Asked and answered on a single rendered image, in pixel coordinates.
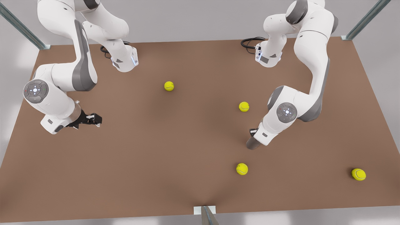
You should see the black cable loop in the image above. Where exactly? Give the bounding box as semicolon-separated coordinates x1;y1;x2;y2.
241;37;267;55
100;41;132;60

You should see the silver frame post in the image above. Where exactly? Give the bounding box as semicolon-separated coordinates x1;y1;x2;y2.
193;205;219;225
340;0;392;41
0;3;51;50

